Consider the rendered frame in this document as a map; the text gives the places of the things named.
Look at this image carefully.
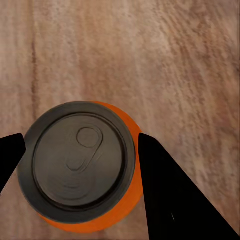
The can of soda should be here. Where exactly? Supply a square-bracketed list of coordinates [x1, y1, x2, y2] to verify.
[17, 101, 144, 233]

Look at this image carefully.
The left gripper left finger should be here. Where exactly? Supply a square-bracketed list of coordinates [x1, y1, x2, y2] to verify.
[0, 133, 26, 193]

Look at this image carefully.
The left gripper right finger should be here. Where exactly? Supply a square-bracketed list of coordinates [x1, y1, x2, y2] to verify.
[138, 133, 240, 240]

